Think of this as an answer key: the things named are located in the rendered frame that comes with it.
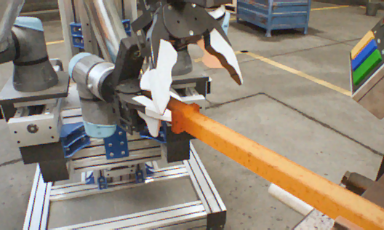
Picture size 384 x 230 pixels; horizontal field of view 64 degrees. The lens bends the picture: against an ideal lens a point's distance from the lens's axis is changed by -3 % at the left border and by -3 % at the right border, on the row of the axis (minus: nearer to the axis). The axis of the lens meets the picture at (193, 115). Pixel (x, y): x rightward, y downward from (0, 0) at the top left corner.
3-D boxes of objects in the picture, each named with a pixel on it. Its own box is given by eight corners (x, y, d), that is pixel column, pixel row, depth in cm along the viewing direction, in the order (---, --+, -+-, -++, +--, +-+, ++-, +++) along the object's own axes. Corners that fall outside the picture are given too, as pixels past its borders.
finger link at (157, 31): (169, 81, 41) (181, 23, 44) (176, 78, 40) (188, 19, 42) (137, 67, 39) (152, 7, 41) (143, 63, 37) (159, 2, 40)
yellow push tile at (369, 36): (351, 58, 84) (371, 36, 80) (350, 51, 90) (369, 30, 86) (356, 62, 83) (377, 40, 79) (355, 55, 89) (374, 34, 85)
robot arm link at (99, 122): (133, 124, 81) (129, 84, 76) (100, 145, 73) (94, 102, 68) (110, 116, 85) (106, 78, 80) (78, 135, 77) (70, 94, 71)
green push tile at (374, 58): (353, 84, 67) (379, 57, 63) (352, 73, 73) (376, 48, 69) (360, 89, 67) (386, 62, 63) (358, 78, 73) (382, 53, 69)
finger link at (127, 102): (162, 110, 53) (136, 93, 59) (161, 101, 52) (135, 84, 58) (137, 119, 50) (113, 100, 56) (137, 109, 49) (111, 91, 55)
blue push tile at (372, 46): (351, 70, 75) (374, 45, 71) (351, 61, 82) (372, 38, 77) (357, 74, 75) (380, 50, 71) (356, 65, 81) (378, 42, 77)
